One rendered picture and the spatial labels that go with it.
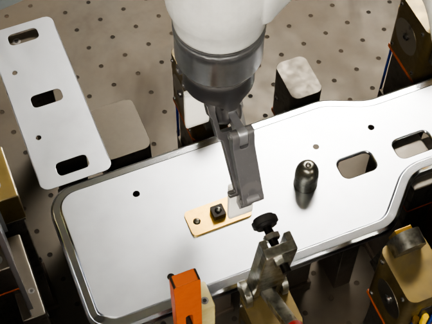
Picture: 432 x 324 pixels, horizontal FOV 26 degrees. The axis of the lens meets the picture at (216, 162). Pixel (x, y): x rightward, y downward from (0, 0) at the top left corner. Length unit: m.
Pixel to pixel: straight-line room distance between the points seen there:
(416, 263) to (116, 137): 0.46
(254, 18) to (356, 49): 0.95
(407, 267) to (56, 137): 0.51
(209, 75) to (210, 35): 0.07
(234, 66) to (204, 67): 0.03
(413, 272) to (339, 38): 0.75
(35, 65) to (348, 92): 0.61
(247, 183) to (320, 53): 0.80
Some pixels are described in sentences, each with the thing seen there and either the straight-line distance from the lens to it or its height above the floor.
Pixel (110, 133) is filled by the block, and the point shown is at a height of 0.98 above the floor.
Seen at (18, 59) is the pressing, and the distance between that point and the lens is 1.40.
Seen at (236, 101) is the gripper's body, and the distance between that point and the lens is 0.95.
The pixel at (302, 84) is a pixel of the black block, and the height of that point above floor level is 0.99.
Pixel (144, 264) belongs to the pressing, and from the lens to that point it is 1.20.
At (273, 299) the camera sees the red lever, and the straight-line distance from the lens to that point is 1.08.
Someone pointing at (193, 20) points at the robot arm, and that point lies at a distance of 0.83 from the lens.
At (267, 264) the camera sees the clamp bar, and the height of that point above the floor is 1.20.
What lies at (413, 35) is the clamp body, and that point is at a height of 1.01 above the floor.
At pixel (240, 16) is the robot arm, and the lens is 0.82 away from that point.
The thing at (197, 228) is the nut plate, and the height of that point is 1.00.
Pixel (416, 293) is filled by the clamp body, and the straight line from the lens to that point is 1.13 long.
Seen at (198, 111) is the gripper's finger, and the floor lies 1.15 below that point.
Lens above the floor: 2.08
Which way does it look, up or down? 58 degrees down
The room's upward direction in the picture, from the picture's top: straight up
